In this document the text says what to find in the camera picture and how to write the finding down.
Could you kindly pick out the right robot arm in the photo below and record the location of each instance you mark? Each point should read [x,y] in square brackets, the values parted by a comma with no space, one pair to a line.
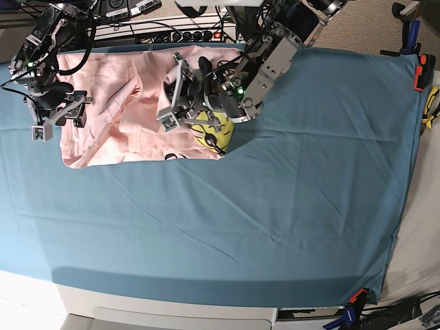
[35,71]

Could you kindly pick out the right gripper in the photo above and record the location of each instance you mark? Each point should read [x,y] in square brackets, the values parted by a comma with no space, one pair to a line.
[57,102]

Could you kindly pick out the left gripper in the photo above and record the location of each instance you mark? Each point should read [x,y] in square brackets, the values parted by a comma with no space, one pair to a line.
[201,96]

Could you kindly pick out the black power strip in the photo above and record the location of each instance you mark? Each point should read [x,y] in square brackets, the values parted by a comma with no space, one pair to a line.
[216,35]

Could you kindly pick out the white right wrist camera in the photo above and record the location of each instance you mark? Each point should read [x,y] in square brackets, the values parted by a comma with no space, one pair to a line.
[42,132]

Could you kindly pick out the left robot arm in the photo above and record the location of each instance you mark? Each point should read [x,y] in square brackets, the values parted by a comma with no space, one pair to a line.
[288,27]

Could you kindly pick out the pink T-shirt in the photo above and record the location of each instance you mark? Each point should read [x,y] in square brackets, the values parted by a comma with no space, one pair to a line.
[121,125]

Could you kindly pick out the orange black clamp top right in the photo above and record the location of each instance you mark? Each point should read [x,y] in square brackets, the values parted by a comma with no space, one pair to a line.
[424,71]

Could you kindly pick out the blue clamp bottom right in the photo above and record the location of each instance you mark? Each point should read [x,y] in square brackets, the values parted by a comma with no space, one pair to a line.
[351,313]

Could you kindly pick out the teal table cloth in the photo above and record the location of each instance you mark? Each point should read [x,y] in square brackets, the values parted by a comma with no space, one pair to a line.
[303,211]

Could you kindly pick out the blue handled clamp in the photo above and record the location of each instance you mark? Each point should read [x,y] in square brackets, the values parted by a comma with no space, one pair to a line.
[410,26]

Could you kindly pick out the yellow handled pliers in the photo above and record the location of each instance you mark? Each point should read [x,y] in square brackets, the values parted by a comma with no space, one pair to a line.
[429,113]

